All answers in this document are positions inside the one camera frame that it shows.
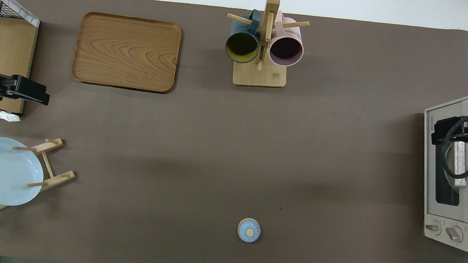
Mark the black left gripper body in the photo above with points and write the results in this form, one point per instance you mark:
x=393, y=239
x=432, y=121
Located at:
x=2, y=88

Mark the light blue plate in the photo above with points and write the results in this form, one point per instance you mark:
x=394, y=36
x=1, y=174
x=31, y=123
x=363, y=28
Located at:
x=2, y=170

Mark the wooden plate rack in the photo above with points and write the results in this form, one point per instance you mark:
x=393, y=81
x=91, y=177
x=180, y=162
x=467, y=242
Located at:
x=58, y=177

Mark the wooden serving tray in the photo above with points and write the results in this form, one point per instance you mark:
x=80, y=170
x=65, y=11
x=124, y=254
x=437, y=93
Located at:
x=126, y=54

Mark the brown table mat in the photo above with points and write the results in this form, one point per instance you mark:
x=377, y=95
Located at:
x=326, y=93

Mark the pink mug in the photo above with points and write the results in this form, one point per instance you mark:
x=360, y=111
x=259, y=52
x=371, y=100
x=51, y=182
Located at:
x=285, y=49

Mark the wooden mug tree stand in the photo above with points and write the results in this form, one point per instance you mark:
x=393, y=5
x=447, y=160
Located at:
x=260, y=76

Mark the dark teal mug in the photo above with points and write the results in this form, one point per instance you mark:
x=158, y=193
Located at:
x=241, y=43

